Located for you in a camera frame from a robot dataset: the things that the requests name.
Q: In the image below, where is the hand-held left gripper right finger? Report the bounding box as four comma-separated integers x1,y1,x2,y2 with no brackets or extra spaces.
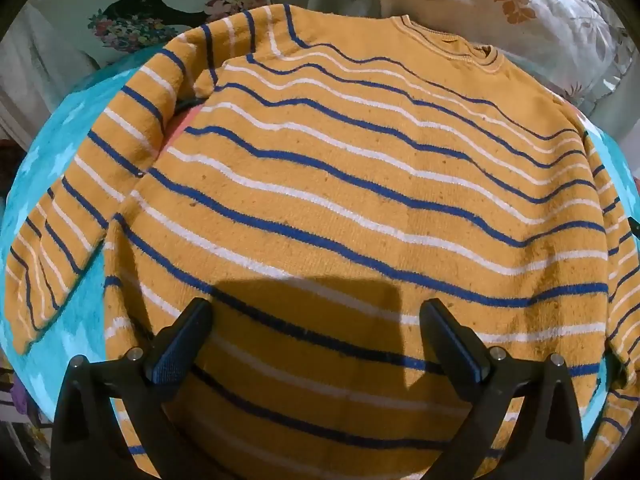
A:
419,297,587,480

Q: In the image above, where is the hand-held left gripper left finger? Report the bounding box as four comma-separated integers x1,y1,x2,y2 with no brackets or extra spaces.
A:
50,297,217,480

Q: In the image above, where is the orange striped sweater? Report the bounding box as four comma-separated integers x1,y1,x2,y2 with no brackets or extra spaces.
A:
5,4,640,480

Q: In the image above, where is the white leaf print pillow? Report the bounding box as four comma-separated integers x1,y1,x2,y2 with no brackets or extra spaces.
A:
380,0,638,128

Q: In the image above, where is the teal star print blanket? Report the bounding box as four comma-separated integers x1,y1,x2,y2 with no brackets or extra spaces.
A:
0,55,640,441

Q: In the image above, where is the dark floral print pillow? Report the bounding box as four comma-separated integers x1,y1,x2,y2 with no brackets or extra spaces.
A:
85,0,283,68

